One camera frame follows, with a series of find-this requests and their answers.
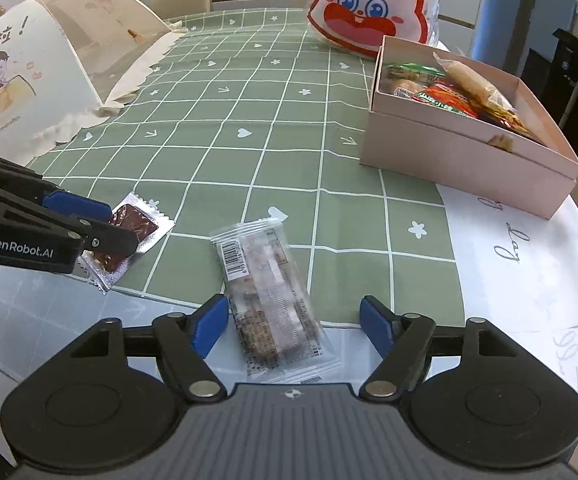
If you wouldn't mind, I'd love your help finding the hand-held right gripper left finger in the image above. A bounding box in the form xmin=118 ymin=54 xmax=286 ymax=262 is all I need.
xmin=70 ymin=294 xmax=230 ymax=400

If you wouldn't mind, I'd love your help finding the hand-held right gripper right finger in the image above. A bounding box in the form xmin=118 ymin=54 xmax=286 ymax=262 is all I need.
xmin=359 ymin=296 xmax=520 ymax=400

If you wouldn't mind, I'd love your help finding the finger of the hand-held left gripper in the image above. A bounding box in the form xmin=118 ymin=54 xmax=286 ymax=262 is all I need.
xmin=0 ymin=145 xmax=114 ymax=222
xmin=0 ymin=187 xmax=141 ymax=257

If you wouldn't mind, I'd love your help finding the dark red packet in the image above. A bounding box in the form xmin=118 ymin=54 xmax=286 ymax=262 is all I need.
xmin=78 ymin=192 xmax=177 ymax=295

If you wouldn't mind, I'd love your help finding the clear grey snack packet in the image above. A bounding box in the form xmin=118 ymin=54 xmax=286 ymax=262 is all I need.
xmin=210 ymin=218 xmax=341 ymax=386

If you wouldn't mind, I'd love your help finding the pink cardboard box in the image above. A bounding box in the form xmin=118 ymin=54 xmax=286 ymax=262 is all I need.
xmin=359 ymin=35 xmax=578 ymax=220

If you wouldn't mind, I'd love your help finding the red yellow snack bag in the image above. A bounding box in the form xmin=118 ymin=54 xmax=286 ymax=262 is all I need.
xmin=476 ymin=97 xmax=545 ymax=144

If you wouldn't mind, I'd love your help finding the green red snack packet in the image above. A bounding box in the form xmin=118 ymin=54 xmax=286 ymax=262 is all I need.
xmin=384 ymin=61 xmax=445 ymax=84

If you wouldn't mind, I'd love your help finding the beige snack bar packet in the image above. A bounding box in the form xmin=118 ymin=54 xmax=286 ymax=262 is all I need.
xmin=431 ymin=51 xmax=513 ymax=111

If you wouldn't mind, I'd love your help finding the white grid mat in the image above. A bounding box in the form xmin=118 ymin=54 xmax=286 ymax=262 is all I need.
xmin=0 ymin=259 xmax=250 ymax=377

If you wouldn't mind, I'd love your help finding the cartoon printed paper bag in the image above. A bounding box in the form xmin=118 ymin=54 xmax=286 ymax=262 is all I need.
xmin=0 ymin=0 xmax=104 ymax=154

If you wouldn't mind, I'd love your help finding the white paper sheet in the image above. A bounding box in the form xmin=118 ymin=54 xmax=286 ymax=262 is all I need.
xmin=434 ymin=182 xmax=578 ymax=392

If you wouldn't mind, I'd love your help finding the beige mesh food cover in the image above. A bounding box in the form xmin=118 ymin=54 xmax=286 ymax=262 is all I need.
xmin=0 ymin=0 xmax=190 ymax=167

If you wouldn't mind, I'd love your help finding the green checked tablecloth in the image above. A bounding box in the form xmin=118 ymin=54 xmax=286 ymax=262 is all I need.
xmin=26 ymin=7 xmax=470 ymax=329

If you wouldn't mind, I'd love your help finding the white red cartoon bunny bag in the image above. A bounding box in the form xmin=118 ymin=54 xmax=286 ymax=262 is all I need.
xmin=306 ymin=0 xmax=443 ymax=59

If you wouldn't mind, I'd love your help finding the black tower appliance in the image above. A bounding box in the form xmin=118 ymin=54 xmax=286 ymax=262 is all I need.
xmin=524 ymin=29 xmax=578 ymax=161

